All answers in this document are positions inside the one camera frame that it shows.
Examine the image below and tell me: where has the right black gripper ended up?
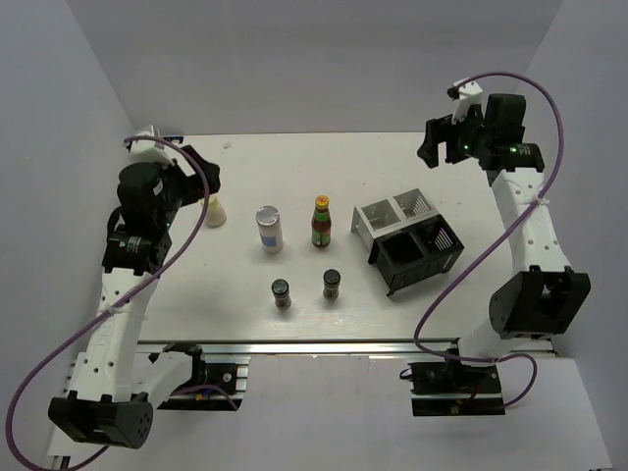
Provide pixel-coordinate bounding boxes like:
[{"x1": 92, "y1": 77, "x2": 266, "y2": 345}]
[{"x1": 417, "y1": 103, "x2": 492, "y2": 169}]

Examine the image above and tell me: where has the small white squeeze bottle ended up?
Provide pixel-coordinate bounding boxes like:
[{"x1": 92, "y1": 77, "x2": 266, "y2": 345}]
[{"x1": 205, "y1": 194, "x2": 227, "y2": 229}]

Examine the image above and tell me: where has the red sauce bottle yellow cap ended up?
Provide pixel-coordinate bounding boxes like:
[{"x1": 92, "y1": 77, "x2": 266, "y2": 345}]
[{"x1": 311, "y1": 194, "x2": 332, "y2": 248}]

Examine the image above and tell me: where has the black-lid spice jar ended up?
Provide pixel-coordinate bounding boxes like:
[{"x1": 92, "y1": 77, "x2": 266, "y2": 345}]
[
  {"x1": 323, "y1": 269, "x2": 341, "y2": 300},
  {"x1": 271, "y1": 279, "x2": 291, "y2": 309}
]

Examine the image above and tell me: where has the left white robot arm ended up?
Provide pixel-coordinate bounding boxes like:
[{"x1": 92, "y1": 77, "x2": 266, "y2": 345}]
[{"x1": 48, "y1": 145, "x2": 220, "y2": 449}]

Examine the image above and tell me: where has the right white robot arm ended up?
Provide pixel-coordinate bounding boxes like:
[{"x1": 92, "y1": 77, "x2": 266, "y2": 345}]
[{"x1": 417, "y1": 89, "x2": 591, "y2": 392}]

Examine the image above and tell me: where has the black and white organizer rack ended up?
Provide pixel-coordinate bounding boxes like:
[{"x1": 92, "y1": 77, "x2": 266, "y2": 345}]
[{"x1": 350, "y1": 187, "x2": 464, "y2": 296}]

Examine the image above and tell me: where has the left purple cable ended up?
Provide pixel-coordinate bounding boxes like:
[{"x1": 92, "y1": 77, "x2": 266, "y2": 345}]
[{"x1": 3, "y1": 136, "x2": 207, "y2": 467}]

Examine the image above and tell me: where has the purple cable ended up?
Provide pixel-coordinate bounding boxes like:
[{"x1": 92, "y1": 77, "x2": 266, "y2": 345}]
[
  {"x1": 3, "y1": 136, "x2": 207, "y2": 467},
  {"x1": 413, "y1": 72, "x2": 565, "y2": 410}
]

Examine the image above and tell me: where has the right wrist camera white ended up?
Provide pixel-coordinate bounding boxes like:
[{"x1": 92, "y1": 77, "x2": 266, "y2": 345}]
[{"x1": 446, "y1": 78, "x2": 483, "y2": 125}]

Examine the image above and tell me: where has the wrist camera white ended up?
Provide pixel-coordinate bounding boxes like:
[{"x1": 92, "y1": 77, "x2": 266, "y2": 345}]
[
  {"x1": 127, "y1": 125, "x2": 173, "y2": 165},
  {"x1": 446, "y1": 78, "x2": 483, "y2": 125}
]

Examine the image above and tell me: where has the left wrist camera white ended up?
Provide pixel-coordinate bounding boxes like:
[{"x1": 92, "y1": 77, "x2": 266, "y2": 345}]
[{"x1": 127, "y1": 125, "x2": 173, "y2": 165}]

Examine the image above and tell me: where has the aluminium table rail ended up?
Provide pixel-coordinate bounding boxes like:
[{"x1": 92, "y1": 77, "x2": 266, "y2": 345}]
[{"x1": 134, "y1": 338, "x2": 558, "y2": 357}]

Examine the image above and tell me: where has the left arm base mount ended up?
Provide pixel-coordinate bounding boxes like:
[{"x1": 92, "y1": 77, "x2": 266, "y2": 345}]
[{"x1": 148, "y1": 343, "x2": 247, "y2": 411}]

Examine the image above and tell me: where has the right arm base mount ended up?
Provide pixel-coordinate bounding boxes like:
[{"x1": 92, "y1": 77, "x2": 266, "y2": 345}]
[{"x1": 398, "y1": 353, "x2": 505, "y2": 417}]

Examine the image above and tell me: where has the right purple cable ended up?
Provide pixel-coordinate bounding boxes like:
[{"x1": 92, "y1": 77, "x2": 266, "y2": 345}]
[{"x1": 413, "y1": 72, "x2": 565, "y2": 410}]

